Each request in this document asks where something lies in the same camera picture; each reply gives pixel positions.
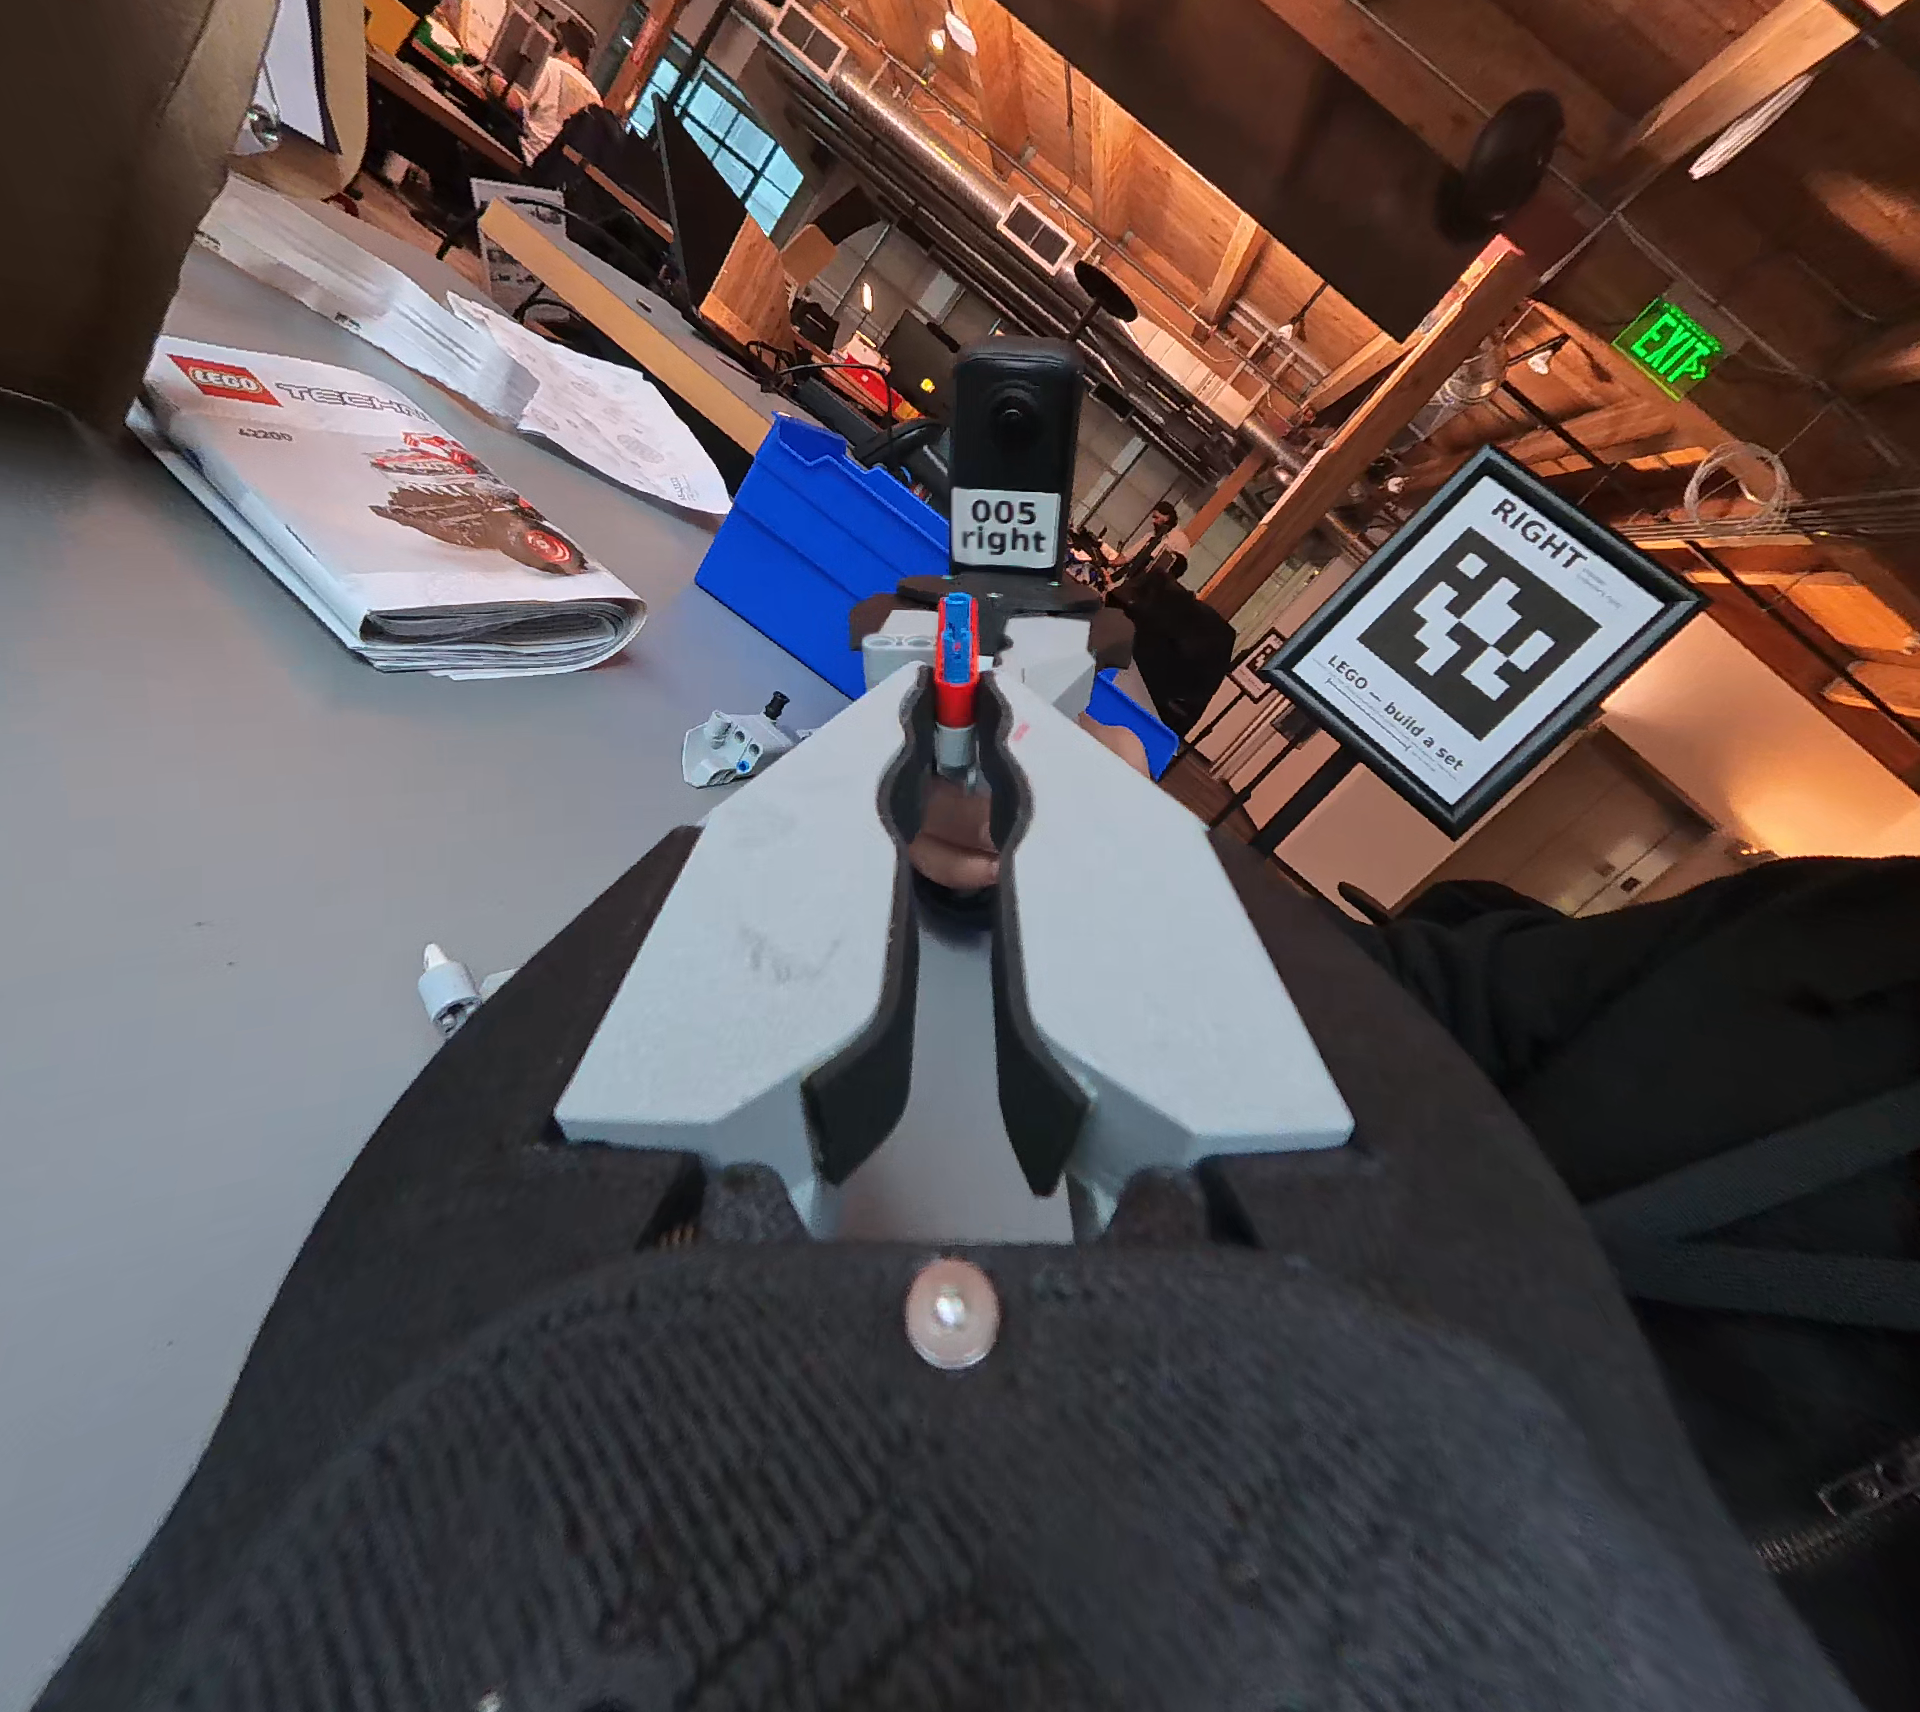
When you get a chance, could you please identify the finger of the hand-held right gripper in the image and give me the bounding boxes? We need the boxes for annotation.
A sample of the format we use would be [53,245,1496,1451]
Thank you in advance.
[863,613,946,693]
[978,616,1108,728]

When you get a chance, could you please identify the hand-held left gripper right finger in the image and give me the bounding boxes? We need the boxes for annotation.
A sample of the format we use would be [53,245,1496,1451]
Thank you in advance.
[982,674,1356,1242]

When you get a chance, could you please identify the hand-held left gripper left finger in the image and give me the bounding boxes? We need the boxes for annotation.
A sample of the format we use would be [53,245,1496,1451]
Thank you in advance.
[554,666,921,1242]

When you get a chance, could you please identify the red toy brick beam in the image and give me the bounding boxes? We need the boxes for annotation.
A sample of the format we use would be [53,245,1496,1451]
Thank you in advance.
[927,592,985,787]

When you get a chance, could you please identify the grey toy brick assembly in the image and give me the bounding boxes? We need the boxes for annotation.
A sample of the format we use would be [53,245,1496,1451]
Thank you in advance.
[681,689,803,787]

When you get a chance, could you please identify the person's right forearm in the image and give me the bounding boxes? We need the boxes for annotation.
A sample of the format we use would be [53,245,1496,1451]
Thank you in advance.
[1340,852,1920,1203]

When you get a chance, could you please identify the person's right hand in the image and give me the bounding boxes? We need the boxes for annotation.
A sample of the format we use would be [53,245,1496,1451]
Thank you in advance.
[905,779,1004,900]

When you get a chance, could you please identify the black office chair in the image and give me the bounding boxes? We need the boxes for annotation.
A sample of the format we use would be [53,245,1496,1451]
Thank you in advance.
[1126,574,1245,744]

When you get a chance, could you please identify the blue plastic bin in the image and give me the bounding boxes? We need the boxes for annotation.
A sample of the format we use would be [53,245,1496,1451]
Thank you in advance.
[692,410,1183,777]

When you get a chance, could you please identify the printed white paper sheet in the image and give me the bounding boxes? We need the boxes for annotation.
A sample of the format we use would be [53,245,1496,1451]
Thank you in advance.
[448,291,738,525]

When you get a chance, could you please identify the black monitor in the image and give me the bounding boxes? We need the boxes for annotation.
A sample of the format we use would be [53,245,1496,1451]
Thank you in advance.
[652,91,754,309]

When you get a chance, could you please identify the framed marker sign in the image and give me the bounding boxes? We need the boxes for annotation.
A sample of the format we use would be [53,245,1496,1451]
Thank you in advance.
[1213,444,1714,846]

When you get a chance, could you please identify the instruction booklet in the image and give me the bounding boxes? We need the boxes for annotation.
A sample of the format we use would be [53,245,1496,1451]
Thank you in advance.
[127,332,647,677]

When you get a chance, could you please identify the white instruction sheets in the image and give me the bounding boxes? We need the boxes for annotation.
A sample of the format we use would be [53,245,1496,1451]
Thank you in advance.
[199,171,545,425]

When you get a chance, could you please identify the green exit sign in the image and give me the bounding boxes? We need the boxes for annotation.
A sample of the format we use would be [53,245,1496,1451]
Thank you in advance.
[1610,299,1722,400]

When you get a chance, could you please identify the opened cardboard box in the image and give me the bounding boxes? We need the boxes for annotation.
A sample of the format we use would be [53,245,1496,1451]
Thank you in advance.
[0,0,288,444]

